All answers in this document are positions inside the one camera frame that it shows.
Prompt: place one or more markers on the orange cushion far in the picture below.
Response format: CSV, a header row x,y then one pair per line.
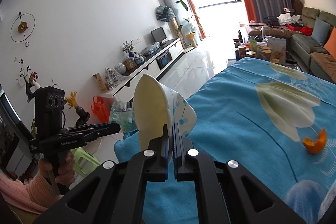
x,y
330,45

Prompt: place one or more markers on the white standing air conditioner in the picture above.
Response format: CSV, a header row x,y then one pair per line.
x,y
180,13

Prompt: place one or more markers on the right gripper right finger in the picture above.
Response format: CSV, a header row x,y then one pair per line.
x,y
226,192

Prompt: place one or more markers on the black plant stand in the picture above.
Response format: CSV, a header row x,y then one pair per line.
x,y
49,100

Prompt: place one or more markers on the clear green printed wrapper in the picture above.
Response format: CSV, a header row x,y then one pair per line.
x,y
122,113

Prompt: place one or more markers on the round wall clock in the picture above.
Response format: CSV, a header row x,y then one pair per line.
x,y
22,28

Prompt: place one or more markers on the person left hand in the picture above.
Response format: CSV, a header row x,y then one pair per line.
x,y
66,172

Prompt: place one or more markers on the grey blue cushion far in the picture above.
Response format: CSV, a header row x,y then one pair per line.
x,y
320,31

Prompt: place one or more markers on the blue floral tablecloth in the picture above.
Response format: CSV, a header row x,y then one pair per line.
x,y
258,113

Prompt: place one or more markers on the small black monitor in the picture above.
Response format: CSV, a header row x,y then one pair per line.
x,y
159,35

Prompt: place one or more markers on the green sectional sofa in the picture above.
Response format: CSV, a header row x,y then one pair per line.
x,y
316,59

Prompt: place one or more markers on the green plastic stool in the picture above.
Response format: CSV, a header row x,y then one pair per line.
x,y
85,163

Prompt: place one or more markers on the dark glass coffee table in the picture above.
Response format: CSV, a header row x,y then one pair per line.
x,y
267,43

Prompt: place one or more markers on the white tv cabinet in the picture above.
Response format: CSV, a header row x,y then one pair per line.
x,y
124,91

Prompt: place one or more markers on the covered standing fan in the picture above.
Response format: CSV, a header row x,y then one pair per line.
x,y
164,13

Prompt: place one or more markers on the orange plastic bag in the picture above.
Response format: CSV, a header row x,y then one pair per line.
x,y
100,109

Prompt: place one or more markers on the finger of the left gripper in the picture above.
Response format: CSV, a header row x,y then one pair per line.
x,y
92,132

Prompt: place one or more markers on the orange peel piece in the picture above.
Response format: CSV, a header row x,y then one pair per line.
x,y
315,147

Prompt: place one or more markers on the potted tall leaf plant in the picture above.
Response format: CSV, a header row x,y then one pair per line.
x,y
191,29

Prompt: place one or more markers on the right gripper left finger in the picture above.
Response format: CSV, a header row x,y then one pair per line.
x,y
114,193

